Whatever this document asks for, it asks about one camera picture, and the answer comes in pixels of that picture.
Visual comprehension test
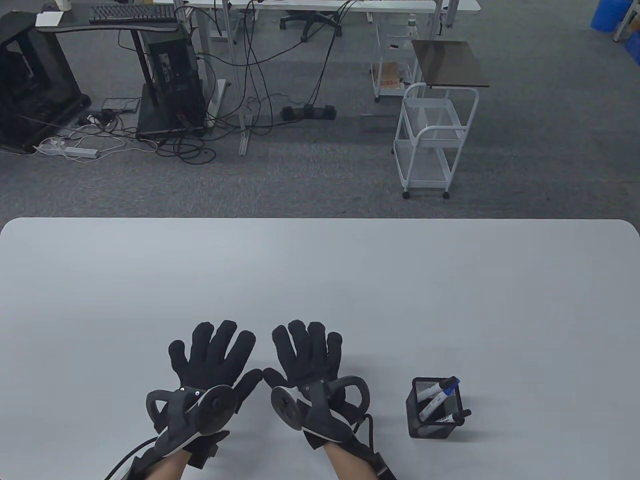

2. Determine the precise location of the person's left hand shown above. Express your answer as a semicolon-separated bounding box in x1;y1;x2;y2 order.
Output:
168;320;264;401

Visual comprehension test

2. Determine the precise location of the person's right hand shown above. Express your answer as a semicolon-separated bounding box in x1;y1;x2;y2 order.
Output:
263;320;346;388

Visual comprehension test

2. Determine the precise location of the black cap white marker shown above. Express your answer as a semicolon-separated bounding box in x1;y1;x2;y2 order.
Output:
437;409;472;427
418;391;457;421

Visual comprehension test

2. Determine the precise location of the black mesh pen holder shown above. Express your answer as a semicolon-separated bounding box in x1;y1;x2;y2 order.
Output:
405;377;462;441

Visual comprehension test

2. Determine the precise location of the blue cap white marker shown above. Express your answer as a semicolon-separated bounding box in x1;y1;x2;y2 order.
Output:
417;376;461;401

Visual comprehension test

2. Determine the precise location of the person's left forearm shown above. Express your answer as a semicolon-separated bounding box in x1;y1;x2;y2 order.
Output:
145;447;191;480

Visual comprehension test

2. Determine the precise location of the person's right forearm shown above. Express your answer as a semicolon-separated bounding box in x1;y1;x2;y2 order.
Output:
322;442;371;480

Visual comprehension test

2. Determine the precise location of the black round tracking controller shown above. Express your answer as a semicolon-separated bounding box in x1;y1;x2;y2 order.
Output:
145;384;240;457
270;375;372;443

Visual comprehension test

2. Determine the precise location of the black floor power strip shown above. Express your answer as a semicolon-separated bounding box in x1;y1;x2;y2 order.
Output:
280;104;338;122

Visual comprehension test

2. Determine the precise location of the white power strip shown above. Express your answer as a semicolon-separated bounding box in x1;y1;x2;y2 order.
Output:
37;143;99;160

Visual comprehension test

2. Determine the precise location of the black computer tower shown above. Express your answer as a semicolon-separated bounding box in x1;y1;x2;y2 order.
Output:
136;27;210;140

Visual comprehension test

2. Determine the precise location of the brown cardboard box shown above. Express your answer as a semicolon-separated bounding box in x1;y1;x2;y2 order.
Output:
378;61;405;87

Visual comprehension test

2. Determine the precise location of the brown top side table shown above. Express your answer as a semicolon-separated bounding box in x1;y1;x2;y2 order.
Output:
411;40;491;90

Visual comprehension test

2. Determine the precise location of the black office chair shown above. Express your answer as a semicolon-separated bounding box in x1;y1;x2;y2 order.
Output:
279;11;344;43

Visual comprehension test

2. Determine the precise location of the black keyboard desk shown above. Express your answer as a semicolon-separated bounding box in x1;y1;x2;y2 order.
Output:
35;4;182;108

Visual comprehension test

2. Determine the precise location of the long white desk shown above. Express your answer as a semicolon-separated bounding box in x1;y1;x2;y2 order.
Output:
152;0;482;115

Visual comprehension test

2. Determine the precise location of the black keyboard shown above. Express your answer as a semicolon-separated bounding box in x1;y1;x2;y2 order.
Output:
88;4;178;25

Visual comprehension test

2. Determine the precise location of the black glove cable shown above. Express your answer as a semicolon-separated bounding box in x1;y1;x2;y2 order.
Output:
102;436;158;480

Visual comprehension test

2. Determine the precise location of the white rolling wire cart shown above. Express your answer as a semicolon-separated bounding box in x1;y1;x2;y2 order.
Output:
393;83;480;200

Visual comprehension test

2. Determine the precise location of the small white wire cart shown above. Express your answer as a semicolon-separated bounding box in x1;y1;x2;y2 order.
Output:
371;22;420;103

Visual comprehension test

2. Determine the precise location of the black cable bundle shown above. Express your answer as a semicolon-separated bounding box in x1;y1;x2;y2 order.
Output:
117;0;361;166

